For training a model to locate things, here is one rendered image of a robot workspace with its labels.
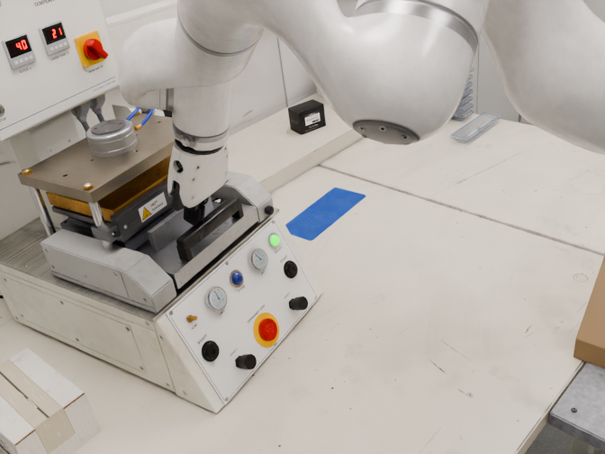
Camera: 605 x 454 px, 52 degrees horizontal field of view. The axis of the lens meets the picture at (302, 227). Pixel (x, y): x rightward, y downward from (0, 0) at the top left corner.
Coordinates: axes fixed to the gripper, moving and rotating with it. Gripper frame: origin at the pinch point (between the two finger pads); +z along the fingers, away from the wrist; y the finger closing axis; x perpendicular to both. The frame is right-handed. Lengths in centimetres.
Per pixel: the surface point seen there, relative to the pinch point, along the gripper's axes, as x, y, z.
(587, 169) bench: -54, 85, 8
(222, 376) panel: -17.6, -12.5, 17.0
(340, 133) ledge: 8, 77, 26
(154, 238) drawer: 2.2, -7.2, 2.2
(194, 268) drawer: -5.9, -6.8, 4.1
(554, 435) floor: -82, 66, 78
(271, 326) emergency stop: -18.2, 0.6, 16.2
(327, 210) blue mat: -6, 45, 26
